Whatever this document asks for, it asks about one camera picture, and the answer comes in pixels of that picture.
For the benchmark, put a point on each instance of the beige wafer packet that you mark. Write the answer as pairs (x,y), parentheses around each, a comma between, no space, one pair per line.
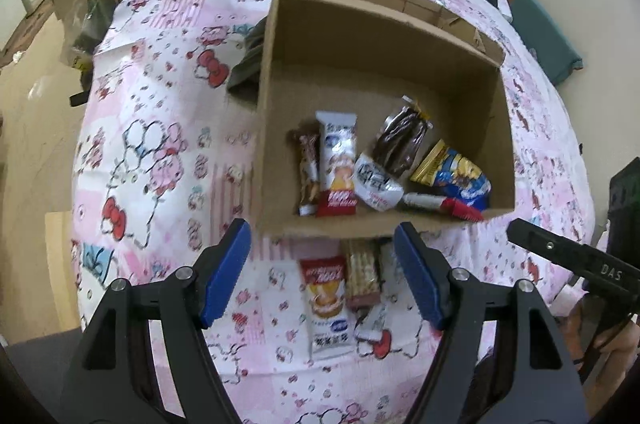
(362,271)

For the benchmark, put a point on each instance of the round white snack packet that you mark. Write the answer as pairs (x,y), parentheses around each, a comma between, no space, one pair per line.
(377,186)

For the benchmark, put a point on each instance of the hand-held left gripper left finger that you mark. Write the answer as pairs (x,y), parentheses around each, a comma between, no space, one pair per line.
(225,274)

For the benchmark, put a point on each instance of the cardboard box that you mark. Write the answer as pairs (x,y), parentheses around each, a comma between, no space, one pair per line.
(380,69)

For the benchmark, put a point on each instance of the dark brown clear snack packet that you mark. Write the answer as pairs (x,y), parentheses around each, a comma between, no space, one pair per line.
(400,139)

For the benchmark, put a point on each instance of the clear plastic bag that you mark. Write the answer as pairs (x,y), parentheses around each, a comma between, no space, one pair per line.
(80,39)

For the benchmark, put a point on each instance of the red white snack bar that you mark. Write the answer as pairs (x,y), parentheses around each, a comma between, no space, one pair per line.
(445,205)

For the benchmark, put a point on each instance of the pink cartoon printed bed sheet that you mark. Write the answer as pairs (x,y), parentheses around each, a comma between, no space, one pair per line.
(165,144)

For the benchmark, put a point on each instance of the small white black snack packet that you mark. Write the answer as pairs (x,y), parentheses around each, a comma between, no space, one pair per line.
(372,324)

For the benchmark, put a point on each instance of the brown chocolate bar wrapper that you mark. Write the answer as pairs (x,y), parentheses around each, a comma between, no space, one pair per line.
(307,169)

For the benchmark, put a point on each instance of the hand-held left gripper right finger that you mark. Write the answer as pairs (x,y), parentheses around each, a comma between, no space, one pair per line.
(420,276)

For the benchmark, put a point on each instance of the small white plastic object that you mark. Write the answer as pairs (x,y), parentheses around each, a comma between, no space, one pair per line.
(504,7)

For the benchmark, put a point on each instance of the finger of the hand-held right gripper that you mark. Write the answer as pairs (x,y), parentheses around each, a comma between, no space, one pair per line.
(545,246)
(626,194)

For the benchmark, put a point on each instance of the dark folded cloth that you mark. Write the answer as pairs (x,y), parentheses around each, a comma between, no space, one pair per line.
(247,59)

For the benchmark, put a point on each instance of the yellow blue snack packet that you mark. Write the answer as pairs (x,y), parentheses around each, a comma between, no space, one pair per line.
(450,175)

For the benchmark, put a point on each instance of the person's right hand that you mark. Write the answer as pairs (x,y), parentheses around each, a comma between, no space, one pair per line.
(607,354)

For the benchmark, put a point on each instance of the teal cushion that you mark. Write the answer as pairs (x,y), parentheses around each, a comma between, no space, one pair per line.
(542,29)

